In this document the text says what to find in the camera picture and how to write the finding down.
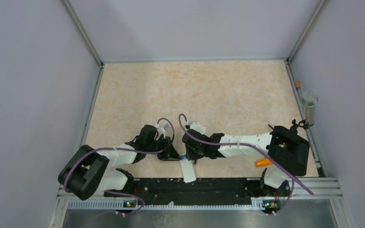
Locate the purple cable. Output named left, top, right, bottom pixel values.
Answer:
left=178, top=113, right=314, bottom=196
left=63, top=118, right=175, bottom=193

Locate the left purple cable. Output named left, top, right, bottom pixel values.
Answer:
left=63, top=118, right=175, bottom=193

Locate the silver metal cylinder cup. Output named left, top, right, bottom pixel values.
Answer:
left=301, top=91, right=319, bottom=126

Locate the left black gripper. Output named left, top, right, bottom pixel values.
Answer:
left=146, top=136, right=182, bottom=161

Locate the black clamp mount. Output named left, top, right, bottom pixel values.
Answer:
left=267, top=119, right=310, bottom=131

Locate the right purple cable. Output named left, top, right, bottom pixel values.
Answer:
left=178, top=113, right=314, bottom=196

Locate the orange carrot toy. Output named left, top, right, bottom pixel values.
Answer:
left=255, top=158, right=273, bottom=167

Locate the small cork piece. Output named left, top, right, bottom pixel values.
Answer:
left=294, top=80, right=301, bottom=89

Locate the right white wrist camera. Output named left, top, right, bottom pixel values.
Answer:
left=185, top=122, right=206, bottom=134

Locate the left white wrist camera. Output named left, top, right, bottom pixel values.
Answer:
left=155, top=123, right=173, bottom=135

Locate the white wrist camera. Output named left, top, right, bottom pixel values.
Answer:
left=155, top=123, right=173, bottom=135
left=185, top=122, right=206, bottom=134

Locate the white remote control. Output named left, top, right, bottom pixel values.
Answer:
left=180, top=158, right=196, bottom=183

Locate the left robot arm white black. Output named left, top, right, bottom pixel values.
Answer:
left=58, top=123, right=179, bottom=200

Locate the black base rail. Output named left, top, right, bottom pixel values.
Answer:
left=120, top=178, right=290, bottom=206

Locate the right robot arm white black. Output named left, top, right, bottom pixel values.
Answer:
left=182, top=125, right=310, bottom=196

